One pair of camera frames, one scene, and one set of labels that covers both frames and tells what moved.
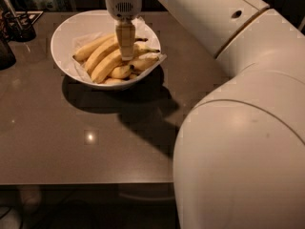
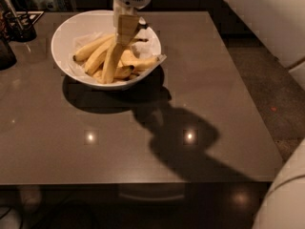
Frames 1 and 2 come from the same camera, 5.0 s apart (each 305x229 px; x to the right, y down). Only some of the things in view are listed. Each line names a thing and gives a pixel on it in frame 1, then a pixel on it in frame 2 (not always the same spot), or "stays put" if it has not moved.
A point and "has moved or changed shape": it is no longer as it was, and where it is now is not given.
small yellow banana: (112, 81) → (98, 76)
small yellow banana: (121, 72) stays put
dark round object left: (7, 55) stays put
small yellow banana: (143, 63) stays put
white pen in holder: (12, 11) stays put
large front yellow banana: (111, 62) has moved or changed shape
